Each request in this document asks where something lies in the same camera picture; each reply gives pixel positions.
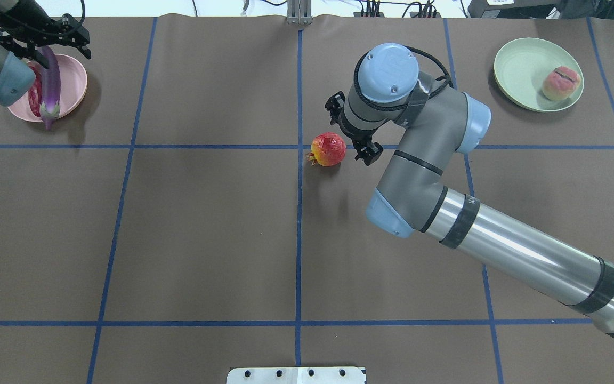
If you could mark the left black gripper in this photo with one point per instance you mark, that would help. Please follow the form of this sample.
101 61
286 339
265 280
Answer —
29 14

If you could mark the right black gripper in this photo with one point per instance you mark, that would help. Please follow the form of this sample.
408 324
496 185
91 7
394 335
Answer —
346 128

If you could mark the red pomegranate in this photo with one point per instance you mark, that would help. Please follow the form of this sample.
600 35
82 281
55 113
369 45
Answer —
327 149

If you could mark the purple eggplant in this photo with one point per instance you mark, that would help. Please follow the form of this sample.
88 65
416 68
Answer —
51 89

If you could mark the red chili pepper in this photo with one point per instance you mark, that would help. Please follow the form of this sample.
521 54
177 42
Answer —
35 91

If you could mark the yellow pink peach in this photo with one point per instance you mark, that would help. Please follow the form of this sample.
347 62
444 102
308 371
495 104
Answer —
561 83

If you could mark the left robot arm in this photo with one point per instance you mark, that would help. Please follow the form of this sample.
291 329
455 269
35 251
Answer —
15 76

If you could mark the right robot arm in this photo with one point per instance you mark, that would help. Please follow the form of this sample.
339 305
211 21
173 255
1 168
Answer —
412 89

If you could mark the pink plate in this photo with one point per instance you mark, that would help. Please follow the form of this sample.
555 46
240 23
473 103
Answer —
74 81

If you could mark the green plate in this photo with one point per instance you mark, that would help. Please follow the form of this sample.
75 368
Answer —
520 67

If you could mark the aluminium frame post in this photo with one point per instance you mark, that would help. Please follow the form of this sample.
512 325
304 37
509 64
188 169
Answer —
299 12

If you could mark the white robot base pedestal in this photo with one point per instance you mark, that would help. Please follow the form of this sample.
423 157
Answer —
316 374

